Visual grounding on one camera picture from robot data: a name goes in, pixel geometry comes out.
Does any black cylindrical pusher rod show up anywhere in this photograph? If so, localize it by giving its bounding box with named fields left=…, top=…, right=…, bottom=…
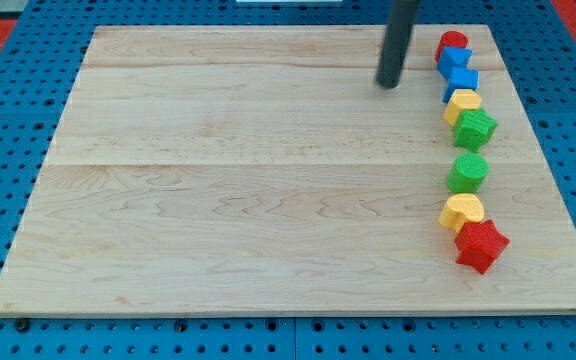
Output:
left=375, top=0, right=420, bottom=89

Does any green star block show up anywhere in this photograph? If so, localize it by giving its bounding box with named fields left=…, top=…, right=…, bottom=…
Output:
left=453, top=109, right=498, bottom=153

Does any yellow heart block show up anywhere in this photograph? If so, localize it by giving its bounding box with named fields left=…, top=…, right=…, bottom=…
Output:
left=438, top=193, right=485, bottom=233

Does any red star block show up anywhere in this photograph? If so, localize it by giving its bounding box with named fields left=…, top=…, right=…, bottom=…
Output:
left=454, top=220, right=510, bottom=274

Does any red cylinder block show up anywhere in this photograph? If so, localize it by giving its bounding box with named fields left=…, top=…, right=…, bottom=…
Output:
left=434, top=30, right=469, bottom=63

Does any blue triangle block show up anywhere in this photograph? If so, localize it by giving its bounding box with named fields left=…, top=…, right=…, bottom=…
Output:
left=437, top=46, right=473, bottom=80

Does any blue cube block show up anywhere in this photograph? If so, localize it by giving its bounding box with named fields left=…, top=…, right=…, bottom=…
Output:
left=442, top=67, right=479, bottom=103

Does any yellow pentagon block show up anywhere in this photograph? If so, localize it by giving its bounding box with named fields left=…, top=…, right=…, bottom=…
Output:
left=443, top=89, right=482, bottom=126

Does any green cylinder block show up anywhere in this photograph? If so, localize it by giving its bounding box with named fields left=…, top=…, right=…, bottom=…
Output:
left=446, top=152, right=489, bottom=194

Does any light wooden board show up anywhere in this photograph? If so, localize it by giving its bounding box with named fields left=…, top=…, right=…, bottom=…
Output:
left=0, top=25, right=576, bottom=318

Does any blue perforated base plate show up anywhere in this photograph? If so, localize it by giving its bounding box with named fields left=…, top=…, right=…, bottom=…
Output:
left=0, top=0, right=576, bottom=359

